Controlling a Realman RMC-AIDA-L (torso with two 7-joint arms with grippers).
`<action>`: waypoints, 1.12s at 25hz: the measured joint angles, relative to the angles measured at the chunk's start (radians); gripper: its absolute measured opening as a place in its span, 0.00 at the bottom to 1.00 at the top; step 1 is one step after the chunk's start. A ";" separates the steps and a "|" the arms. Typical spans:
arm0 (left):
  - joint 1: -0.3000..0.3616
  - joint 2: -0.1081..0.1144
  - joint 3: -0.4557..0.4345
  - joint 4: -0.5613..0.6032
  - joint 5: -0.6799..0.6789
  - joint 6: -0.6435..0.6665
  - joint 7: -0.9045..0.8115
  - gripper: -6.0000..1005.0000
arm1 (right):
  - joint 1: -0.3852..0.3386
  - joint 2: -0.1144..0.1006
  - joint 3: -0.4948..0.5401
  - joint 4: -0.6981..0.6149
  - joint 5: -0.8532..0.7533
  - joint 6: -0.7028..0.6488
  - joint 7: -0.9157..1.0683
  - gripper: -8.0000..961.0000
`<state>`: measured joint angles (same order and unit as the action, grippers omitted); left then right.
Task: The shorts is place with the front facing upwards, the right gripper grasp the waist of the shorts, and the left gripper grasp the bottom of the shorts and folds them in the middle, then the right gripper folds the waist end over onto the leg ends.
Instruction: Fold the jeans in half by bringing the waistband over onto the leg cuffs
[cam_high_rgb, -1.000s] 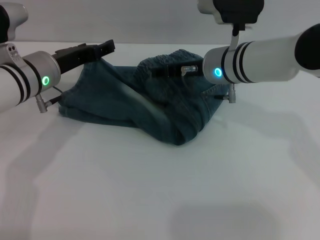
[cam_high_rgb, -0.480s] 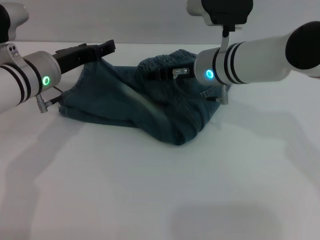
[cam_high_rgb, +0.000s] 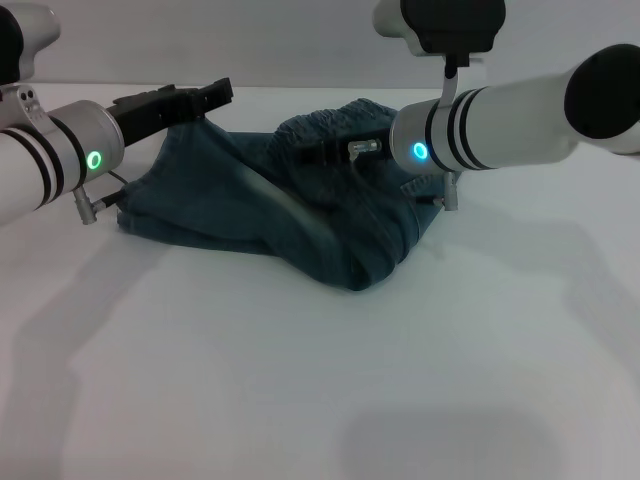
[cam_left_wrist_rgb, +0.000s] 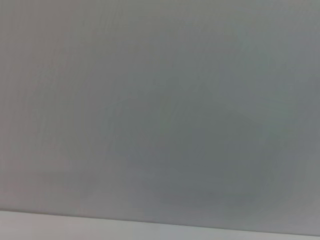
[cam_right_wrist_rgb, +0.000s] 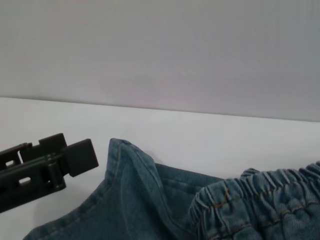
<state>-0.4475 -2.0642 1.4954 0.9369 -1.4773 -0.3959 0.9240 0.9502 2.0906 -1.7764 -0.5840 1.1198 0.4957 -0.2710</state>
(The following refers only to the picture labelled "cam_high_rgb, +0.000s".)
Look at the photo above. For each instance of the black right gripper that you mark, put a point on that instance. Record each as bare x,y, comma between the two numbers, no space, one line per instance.
360,145

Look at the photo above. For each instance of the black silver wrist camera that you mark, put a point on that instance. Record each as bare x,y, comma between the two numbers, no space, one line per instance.
22,55
440,30

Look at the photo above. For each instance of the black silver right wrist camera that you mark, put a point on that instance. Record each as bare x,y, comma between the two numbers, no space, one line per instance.
440,30

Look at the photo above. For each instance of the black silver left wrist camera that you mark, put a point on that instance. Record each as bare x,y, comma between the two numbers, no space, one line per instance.
22,55

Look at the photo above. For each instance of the blue denim shorts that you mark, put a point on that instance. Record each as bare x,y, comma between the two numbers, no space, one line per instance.
280,215

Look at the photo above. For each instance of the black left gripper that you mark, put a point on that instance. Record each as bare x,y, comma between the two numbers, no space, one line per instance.
145,117

